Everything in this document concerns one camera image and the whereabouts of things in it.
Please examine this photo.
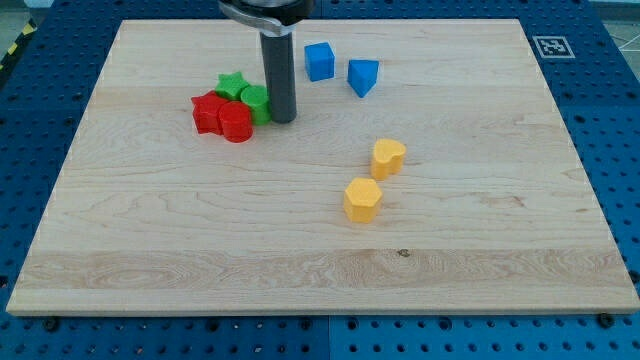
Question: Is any black and silver robot arm flange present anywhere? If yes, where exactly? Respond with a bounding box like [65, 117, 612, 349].
[218, 0, 315, 37]

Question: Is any yellow hexagon block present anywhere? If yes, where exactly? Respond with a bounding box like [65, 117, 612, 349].
[343, 177, 383, 223]

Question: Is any yellow heart block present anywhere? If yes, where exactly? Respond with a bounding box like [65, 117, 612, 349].
[370, 138, 407, 181]

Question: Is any green cylinder block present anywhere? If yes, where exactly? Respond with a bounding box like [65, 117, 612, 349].
[240, 85, 271, 125]

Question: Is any red cylinder block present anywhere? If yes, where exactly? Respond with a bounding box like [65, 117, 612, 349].
[218, 101, 253, 143]

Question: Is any light wooden board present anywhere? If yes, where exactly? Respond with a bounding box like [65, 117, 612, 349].
[7, 19, 639, 316]

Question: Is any blue triangular prism block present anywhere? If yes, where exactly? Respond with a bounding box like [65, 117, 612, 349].
[347, 59, 379, 98]

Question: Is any blue cube block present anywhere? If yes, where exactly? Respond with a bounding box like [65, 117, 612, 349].
[304, 42, 335, 82]

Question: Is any green star block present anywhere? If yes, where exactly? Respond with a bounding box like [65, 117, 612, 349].
[215, 72, 250, 101]

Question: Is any red star block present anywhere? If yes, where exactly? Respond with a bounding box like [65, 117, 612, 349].
[191, 91, 229, 135]

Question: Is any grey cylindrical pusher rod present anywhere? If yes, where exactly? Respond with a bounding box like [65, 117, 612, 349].
[260, 33, 297, 124]

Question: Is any white fiducial marker tag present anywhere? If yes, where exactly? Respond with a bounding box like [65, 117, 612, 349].
[532, 35, 575, 59]

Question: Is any yellow black hazard tape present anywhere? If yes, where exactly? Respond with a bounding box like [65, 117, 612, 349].
[1, 18, 38, 73]

